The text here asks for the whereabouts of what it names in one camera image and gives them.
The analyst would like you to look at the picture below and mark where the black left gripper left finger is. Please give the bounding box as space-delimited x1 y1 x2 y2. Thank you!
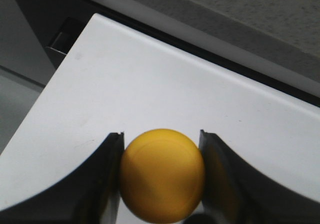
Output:
0 133 124 224

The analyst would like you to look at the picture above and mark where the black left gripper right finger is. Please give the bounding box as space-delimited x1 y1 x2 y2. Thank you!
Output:
199 131 320 224

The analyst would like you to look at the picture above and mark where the yellow mushroom push button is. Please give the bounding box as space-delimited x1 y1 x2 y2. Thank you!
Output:
119 129 205 224

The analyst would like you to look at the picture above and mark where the grey granite slab left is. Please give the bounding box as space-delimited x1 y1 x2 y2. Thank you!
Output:
104 0 320 85

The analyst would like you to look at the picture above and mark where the black cabinet beside table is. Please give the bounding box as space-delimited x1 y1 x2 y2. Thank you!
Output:
16 0 101 68

